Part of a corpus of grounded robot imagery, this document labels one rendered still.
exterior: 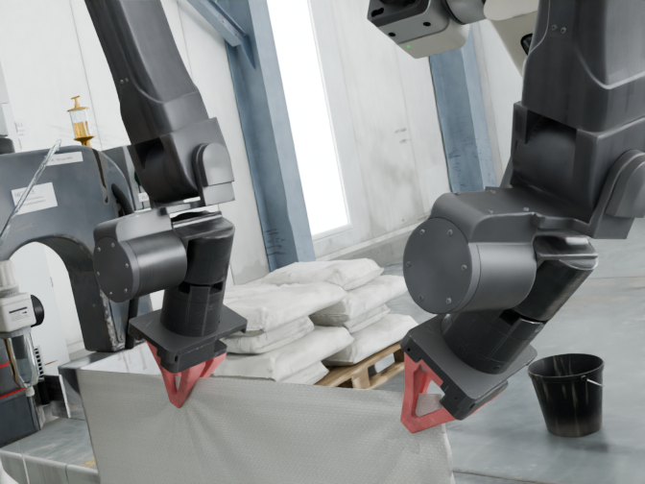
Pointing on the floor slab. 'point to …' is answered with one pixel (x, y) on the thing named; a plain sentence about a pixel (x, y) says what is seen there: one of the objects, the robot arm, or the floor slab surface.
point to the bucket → (569, 393)
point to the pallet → (351, 378)
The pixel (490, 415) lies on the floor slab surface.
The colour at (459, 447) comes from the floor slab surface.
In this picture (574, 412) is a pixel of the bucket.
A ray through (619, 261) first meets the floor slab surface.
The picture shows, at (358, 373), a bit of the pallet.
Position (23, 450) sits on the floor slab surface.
